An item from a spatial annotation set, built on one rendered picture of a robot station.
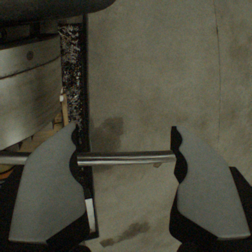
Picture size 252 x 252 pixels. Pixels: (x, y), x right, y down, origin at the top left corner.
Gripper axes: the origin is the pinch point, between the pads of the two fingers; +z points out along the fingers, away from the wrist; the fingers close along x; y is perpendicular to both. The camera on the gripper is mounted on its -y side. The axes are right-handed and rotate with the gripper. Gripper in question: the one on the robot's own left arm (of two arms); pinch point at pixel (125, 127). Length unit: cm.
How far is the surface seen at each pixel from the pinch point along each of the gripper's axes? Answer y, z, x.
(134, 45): 12, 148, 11
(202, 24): -11, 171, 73
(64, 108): 17.8, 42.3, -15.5
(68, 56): 9, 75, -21
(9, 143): 7.8, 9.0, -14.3
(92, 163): 5.3, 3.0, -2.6
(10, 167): 19.7, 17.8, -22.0
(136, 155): 5.1, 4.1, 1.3
